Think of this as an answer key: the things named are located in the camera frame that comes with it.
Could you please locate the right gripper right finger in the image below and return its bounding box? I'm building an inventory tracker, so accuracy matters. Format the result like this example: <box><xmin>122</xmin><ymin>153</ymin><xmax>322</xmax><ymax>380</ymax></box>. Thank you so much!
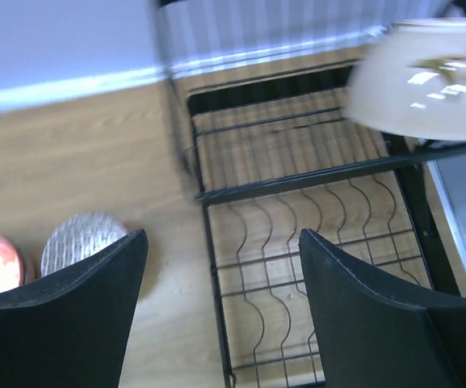
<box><xmin>299</xmin><ymin>229</ymin><xmax>466</xmax><ymax>387</ymax></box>

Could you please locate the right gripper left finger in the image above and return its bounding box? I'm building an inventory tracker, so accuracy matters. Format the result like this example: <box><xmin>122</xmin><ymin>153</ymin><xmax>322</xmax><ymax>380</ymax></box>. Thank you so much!
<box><xmin>0</xmin><ymin>229</ymin><xmax>149</xmax><ymax>387</ymax></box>

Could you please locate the brown lattice pattern bowl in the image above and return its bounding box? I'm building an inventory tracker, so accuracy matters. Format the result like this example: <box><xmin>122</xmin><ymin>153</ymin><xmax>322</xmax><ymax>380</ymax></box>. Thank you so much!
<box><xmin>40</xmin><ymin>212</ymin><xmax>128</xmax><ymax>277</ymax></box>

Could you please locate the beige bowl brown leaf pattern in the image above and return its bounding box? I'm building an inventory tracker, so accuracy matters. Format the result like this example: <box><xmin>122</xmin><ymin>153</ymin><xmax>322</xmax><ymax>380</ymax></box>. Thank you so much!
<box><xmin>344</xmin><ymin>18</ymin><xmax>466</xmax><ymax>141</ymax></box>

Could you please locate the black two-tier dish rack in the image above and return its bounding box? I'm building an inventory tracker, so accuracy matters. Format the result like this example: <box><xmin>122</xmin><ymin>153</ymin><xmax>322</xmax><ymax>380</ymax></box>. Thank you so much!
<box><xmin>154</xmin><ymin>1</ymin><xmax>466</xmax><ymax>387</ymax></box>

